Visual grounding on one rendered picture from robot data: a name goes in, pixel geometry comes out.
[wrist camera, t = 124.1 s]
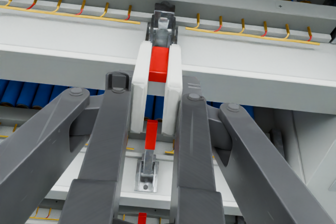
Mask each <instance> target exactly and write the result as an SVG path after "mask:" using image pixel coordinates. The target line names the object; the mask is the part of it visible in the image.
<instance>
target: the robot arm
mask: <svg viewBox="0 0 336 224"><path fill-rule="evenodd" d="M151 52H152V43H151V42H150V41H144V40H143V42H141V44H140V48H139V53H138V57H137V61H136V65H135V69H134V71H132V70H123V69H120V70H118V71H111V72H108V73H107V74H106V75H105V91H104V94H101V95H93V96H90V92H89V90H87V89H85V88H82V87H72V88H68V89H66V90H64V91H63V92H62V93H60V94H59V95H58V96H57V97H56V98H54V99H53V100H52V101H51V102H49V103H48V104H47V105H46V106H45V107H43V108H42V109H41V110H40V111H39V112H37V113H36V114H35V115H34V116H33V117H31V118H30V119H29V120H28V121H26V122H25V123H24V124H23V125H22V126H20V127H19V128H18V129H17V130H16V131H14V132H13V133H12V134H11V135H10V136H8V137H7V138H6V139H5V140H4V141H2V142H1V143H0V224H25V223H26V221H27V220H28V219H29V217H30V216H31V215H32V214H33V212H34V211H35V210H36V208H37V207H38V206H39V204H40V203H41V202H42V200H43V199H44V198H45V197H46V195H47V194H48V193H49V191H50V190H51V189H52V187H53V186H54V185H55V183H56V182H57V181H58V180H59V178H60V177H61V176H62V174H63V173H64V172H65V170H66V169H67V168H68V166H69V165H70V164H71V163H72V161H73V160H74V159H75V157H76V156H77V155H78V153H79V152H80V151H81V149H82V148H83V147H84V146H85V144H86V143H87V142H88V140H89V142H88V146H87V149H86V152H85V155H84V158H83V162H82V165H81V168H80V171H79V174H78V178H77V179H76V178H74V179H73V180H72V182H71V184H70V187H69V190H68V193H67V196H66V199H65V202H64V205H63V208H62V211H61V214H60V217H59V220H58V223H57V224H134V223H131V222H128V221H125V220H121V219H118V212H119V204H120V196H121V188H122V180H123V172H124V164H125V156H126V148H127V140H128V131H130V133H136V134H140V132H143V124H144V116H145V108H146V100H147V91H148V83H149V81H148V80H149V69H150V61H151ZM161 134H163V136H166V137H173V136H175V140H174V147H173V150H174V156H173V170H172V185H171V199H170V213H169V223H165V224H226V222H225V214H224V206H223V199H222V194H221V192H219V191H217V190H216V181H215V172H214V163H213V156H214V158H215V160H216V162H217V164H218V166H219V168H220V170H221V172H222V174H223V176H224V178H225V181H226V183H227V185H228V187H229V189H230V191H231V193H232V195H233V197H234V199H235V201H236V203H237V205H238V207H239V209H240V211H241V214H242V216H243V218H244V220H245V222H246V224H336V223H335V222H334V221H333V219H332V218H331V217H330V216H329V214H328V213H327V212H326V211H325V209H324V208H323V207H322V206H321V204H320V203H319V202H318V200H317V199H316V198H315V197H314V195H313V194H312V193H311V192H310V190H309V189H308V188H307V187H306V185H305V184H304V183H303V182H302V180H301V179H300V178H299V176H298V175H297V174H296V173H295V171H294V170H293V169H292V168H291V166H290V165H289V164H288V163H287V161H286V160H285V159H284V158H283V156H282V155H281V154H280V153H279V151H278V150H277V149H276V147H275V146H274V145H273V144H272V142H271V141H270V140H269V139H268V137H267V136H266V135H265V134H264V132H263V131H262V130H261V129H260V127H259V126H258V125H257V123H256V122H255V121H254V120H253V118H252V117H251V116H250V115H249V113H248V112H247V111H246V110H245V109H244V108H243V107H242V106H240V105H238V104H237V103H233V102H232V103H230V102H227V103H223V104H221V105H220V108H215V107H212V106H210V105H208V104H207V101H206V98H205V97H203V96H202V90H201V84H200V81H199V80H198V79H197V78H196V77H192V76H184V75H182V59H181V47H180V45H179V44H171V45H170V47H169V55H168V68H167V78H166V83H165V91H164V104H163V117H162V130H161ZM90 135H91V136H90Z"/></svg>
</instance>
